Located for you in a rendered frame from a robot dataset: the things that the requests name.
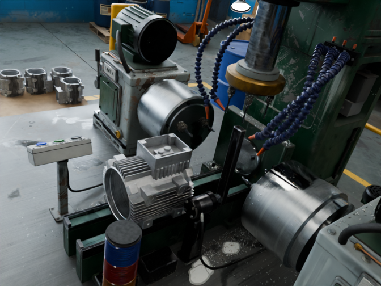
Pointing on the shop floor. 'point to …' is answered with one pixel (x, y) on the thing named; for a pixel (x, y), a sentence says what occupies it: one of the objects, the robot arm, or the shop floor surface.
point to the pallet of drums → (102, 20)
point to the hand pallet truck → (194, 33)
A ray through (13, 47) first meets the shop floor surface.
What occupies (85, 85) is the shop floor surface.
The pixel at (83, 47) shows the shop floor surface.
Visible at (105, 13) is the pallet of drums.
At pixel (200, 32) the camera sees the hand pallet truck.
